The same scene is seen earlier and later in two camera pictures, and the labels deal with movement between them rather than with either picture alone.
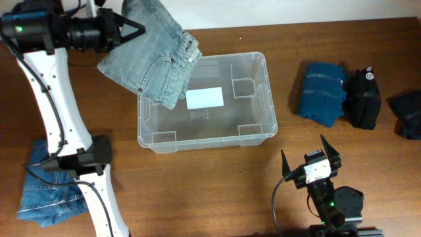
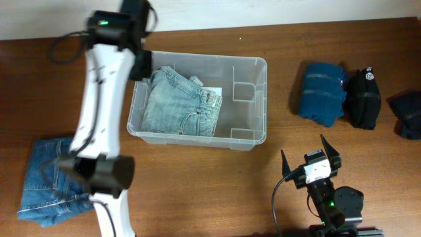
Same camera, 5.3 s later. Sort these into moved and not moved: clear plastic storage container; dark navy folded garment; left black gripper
Moved: left black gripper; clear plastic storage container
Not moved: dark navy folded garment
